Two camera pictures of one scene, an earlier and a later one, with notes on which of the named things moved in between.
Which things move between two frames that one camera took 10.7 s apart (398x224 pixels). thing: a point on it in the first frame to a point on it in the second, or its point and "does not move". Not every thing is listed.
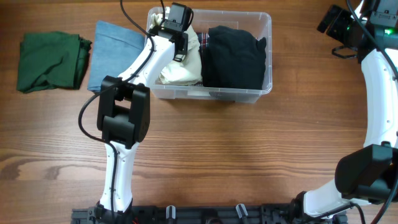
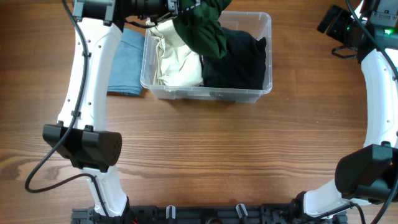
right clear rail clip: [239, 208] does not move
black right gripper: [342, 17] does not move
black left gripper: [186, 50] to [170, 8]
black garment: [233, 58] does not move
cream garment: [186, 72] does not move
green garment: [51, 60] to [200, 25]
